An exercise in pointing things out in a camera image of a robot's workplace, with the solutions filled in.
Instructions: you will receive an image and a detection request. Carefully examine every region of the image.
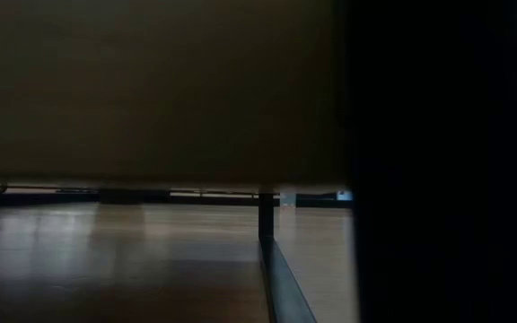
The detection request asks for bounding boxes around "wooden shelf board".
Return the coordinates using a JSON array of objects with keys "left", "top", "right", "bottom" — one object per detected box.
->
[{"left": 0, "top": 0, "right": 349, "bottom": 194}]

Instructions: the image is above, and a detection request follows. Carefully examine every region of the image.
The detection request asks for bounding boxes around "black shelf divider frame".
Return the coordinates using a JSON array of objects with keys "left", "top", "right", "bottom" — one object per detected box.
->
[{"left": 257, "top": 191, "right": 319, "bottom": 323}]

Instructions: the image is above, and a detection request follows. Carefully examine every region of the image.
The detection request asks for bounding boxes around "black aluminium table frame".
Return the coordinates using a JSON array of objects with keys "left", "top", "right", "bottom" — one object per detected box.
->
[{"left": 0, "top": 183, "right": 354, "bottom": 211}]

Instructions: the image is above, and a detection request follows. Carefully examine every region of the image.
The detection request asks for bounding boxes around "black bar device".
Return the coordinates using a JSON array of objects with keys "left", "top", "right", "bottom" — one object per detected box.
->
[{"left": 296, "top": 192, "right": 354, "bottom": 209}]

